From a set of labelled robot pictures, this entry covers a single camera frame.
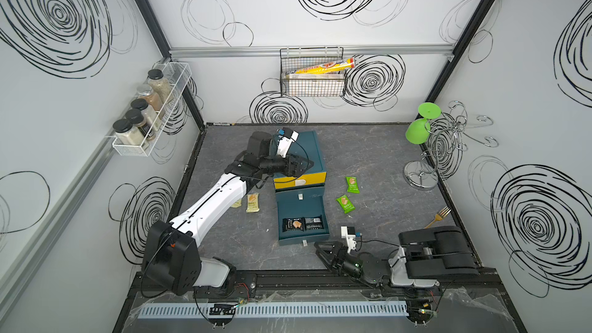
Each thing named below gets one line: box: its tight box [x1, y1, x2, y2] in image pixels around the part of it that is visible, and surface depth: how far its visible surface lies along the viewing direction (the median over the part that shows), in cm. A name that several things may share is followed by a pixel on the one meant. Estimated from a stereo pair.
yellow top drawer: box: [273, 171, 327, 190], surface depth 80 cm
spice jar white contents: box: [112, 118, 145, 145], surface depth 63 cm
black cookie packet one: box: [282, 216, 306, 233], surface depth 87 cm
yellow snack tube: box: [294, 57, 356, 75], surface depth 88 cm
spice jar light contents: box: [147, 68, 172, 105], surface depth 77 cm
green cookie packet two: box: [335, 194, 357, 214], surface depth 93 cm
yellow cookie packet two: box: [245, 192, 260, 213], surface depth 93 cm
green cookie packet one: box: [345, 176, 360, 194], surface depth 98 cm
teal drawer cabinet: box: [272, 130, 327, 209], surface depth 83 cm
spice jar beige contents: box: [130, 98, 161, 132], surface depth 69 cm
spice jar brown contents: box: [136, 84, 163, 111], surface depth 71 cm
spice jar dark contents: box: [124, 108, 156, 142], surface depth 66 cm
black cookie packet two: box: [304, 215, 325, 231], surface depth 87 cm
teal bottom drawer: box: [276, 195, 330, 247], surface depth 88 cm
